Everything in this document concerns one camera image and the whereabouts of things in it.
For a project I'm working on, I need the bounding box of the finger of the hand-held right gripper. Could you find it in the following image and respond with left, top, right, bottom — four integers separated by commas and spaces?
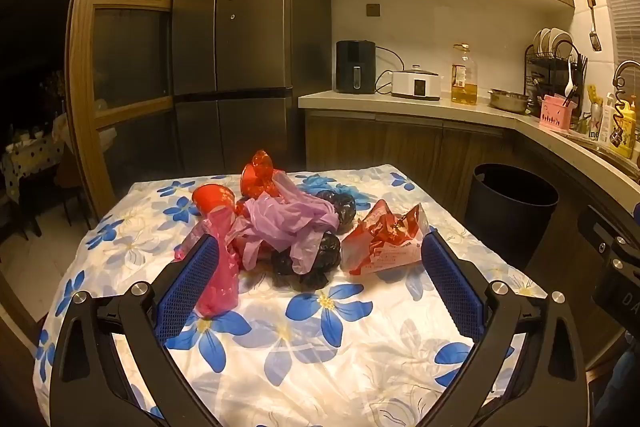
577, 205, 628, 256

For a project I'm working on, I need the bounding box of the metal slotted spatula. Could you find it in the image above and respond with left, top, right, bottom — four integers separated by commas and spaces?
586, 0, 602, 52

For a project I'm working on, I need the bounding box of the cooking oil bottle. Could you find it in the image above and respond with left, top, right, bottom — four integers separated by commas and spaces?
451, 44, 478, 105

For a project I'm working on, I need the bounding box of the dark grey refrigerator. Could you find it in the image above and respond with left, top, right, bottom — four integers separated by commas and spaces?
167, 0, 333, 176

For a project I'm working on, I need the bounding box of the red paper cup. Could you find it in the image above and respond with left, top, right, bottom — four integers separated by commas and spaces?
240, 150, 275, 198
192, 184, 236, 222

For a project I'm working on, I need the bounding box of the kitchen counter with wooden cabinets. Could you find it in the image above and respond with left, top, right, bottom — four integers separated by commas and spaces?
299, 89, 640, 373

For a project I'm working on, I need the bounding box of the yellow detergent bottle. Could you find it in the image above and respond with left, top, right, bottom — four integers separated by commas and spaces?
609, 96, 637, 158

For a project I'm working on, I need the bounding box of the dining table with dotted cloth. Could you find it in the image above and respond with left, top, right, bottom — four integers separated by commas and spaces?
0, 127, 68, 238

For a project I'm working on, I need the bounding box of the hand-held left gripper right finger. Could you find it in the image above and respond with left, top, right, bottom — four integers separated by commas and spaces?
417, 229, 588, 427

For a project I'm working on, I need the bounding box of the black power cable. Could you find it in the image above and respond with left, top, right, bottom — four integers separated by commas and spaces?
375, 46, 407, 95

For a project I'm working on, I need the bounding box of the white bottle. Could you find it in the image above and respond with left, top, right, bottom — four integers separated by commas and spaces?
600, 93, 617, 142

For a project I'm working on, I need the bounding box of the black trash bin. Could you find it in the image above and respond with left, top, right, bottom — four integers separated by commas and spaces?
465, 163, 560, 269

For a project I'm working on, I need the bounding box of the red plastic bag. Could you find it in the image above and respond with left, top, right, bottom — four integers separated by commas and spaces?
240, 150, 287, 202

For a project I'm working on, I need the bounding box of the steel faucet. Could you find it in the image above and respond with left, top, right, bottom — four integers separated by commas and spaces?
614, 61, 640, 108

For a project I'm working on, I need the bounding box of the pink plastic bag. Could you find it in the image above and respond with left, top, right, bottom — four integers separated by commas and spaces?
174, 204, 242, 317

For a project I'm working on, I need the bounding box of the black dish rack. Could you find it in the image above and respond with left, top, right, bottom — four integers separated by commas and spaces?
525, 28, 588, 118

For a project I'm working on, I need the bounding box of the steel sink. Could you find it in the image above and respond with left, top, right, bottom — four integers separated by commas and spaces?
565, 132, 640, 180

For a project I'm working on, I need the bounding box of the black air fryer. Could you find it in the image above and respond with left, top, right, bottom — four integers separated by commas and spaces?
336, 40, 377, 94

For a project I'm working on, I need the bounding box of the white electric cooker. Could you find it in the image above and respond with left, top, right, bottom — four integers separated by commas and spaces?
391, 65, 443, 101

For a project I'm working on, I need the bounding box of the black plastic bag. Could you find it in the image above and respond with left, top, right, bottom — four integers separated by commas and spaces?
271, 232, 342, 292
315, 190, 357, 234

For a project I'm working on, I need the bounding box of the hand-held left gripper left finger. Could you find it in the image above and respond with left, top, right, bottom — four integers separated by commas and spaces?
50, 234, 223, 427

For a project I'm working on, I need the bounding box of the blue floral tablecloth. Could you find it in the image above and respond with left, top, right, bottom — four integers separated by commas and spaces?
32, 164, 548, 427

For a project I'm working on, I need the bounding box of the red white snack wrapper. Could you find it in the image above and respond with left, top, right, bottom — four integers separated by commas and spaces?
341, 199, 430, 277

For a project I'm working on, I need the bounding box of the steel bowl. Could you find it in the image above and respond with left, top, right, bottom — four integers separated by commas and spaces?
488, 88, 533, 112

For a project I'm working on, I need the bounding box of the beer can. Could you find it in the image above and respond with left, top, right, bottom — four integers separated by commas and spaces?
589, 102, 605, 140

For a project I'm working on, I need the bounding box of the stack of white plates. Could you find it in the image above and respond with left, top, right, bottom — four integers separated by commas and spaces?
532, 28, 574, 60

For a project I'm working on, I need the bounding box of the wooden glass door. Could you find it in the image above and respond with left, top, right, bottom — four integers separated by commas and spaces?
65, 0, 211, 218

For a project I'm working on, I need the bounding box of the pink utensil holder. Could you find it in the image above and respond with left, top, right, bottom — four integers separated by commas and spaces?
540, 94, 578, 132

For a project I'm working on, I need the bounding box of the purple plastic bag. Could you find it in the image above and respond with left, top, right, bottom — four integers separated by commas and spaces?
242, 169, 341, 276

